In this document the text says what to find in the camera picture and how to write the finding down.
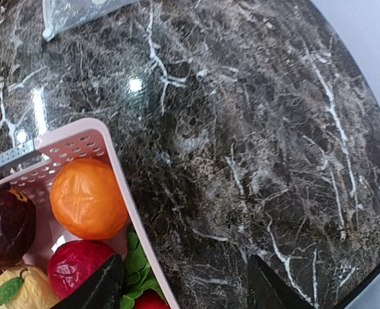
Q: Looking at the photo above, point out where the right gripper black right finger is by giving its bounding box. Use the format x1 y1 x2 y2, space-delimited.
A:
247 255 314 309

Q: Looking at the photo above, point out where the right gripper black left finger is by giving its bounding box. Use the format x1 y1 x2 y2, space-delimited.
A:
52 254 124 309

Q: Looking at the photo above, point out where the red toy pomegranate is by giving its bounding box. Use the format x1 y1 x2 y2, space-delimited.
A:
48 240 116 299

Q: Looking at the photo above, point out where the red toy tomato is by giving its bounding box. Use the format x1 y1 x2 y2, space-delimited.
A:
133 290 170 309

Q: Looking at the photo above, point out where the yellow toy pear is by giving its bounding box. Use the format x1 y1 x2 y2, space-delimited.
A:
0 265 60 308

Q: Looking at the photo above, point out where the dark purple toy onion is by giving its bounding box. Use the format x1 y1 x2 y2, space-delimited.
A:
0 183 36 268

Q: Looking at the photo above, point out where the clear zip top bag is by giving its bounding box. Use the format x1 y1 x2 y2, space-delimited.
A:
43 0 136 41

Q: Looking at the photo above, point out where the green toy leaf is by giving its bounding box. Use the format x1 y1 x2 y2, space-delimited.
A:
120 227 166 308

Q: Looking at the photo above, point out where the orange toy fruit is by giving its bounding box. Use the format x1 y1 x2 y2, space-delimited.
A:
50 158 128 241

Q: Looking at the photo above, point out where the pink perforated plastic basket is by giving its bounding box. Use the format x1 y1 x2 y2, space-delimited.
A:
0 118 179 308

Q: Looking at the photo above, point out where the grey slotted cable duct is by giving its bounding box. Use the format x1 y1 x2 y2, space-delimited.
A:
0 140 40 173

